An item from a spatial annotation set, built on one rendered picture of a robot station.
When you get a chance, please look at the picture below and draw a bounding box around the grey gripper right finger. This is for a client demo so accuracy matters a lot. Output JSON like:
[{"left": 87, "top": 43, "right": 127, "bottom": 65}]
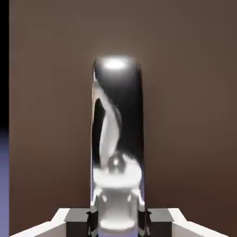
[{"left": 146, "top": 208, "right": 229, "bottom": 237}]

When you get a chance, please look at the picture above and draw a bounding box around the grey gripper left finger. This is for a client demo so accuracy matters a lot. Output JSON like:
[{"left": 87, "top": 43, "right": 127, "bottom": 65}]
[{"left": 9, "top": 208, "right": 93, "bottom": 237}]

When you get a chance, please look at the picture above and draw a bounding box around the curved shiny metal handle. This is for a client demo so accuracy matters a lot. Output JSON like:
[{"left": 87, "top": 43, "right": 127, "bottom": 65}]
[{"left": 89, "top": 55, "right": 149, "bottom": 237}]

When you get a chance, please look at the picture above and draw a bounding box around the brown cabinet door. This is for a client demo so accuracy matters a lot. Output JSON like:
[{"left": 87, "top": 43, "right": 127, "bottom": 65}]
[{"left": 8, "top": 0, "right": 237, "bottom": 237}]

